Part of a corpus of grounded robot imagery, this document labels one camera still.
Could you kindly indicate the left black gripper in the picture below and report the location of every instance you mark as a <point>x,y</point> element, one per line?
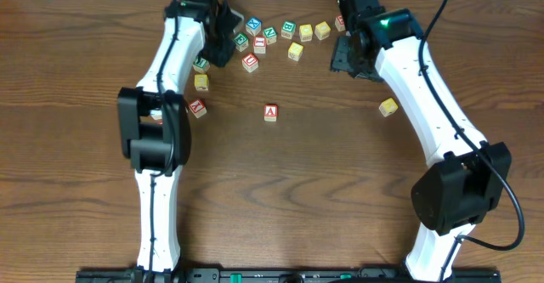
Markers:
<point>221,51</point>

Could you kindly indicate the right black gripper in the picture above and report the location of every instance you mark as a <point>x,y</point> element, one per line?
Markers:
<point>340,54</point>

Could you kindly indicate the red A block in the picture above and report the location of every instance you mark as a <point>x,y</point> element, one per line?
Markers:
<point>270,113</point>

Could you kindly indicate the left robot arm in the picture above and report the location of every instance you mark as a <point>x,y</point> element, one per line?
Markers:
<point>155,127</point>

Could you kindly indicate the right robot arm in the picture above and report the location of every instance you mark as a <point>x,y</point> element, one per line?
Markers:
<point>465,175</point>

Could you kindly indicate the green F block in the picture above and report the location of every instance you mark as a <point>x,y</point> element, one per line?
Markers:
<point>241,41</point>

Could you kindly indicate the green R block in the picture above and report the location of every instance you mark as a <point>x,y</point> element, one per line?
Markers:
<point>201,65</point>

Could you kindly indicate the red C block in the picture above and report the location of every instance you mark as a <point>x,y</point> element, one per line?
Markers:
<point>250,62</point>

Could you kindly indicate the red K block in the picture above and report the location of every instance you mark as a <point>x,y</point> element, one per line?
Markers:
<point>339,24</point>

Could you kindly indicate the blue X block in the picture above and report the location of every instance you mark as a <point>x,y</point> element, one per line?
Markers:
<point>253,26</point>

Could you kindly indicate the red H block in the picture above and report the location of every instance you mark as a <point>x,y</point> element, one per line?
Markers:
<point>259,45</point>

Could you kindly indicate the yellow block left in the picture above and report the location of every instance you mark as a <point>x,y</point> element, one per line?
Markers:
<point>201,82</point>

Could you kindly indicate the yellow block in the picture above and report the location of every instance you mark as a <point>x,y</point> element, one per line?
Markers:
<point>295,51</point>
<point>322,30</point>
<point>306,33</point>
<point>201,82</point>

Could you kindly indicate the yellow block top right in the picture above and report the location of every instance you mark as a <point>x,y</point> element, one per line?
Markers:
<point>322,30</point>

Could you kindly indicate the green N block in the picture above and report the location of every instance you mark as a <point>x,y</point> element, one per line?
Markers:
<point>270,35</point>

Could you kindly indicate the yellow block top middle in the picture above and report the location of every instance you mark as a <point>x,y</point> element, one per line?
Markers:
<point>306,33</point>

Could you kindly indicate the yellow block lone right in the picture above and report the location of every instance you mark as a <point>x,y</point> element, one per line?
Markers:
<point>388,107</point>

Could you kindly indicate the yellow block centre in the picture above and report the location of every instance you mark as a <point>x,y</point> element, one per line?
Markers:
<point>295,51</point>

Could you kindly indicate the red Y block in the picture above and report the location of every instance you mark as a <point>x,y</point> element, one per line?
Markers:
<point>198,108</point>

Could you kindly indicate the green B block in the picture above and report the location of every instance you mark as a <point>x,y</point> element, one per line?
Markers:
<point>288,29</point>

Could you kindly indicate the blue L block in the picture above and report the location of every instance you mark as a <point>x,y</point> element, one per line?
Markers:
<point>156,114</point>

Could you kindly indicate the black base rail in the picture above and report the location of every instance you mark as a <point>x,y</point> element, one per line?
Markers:
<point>278,276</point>

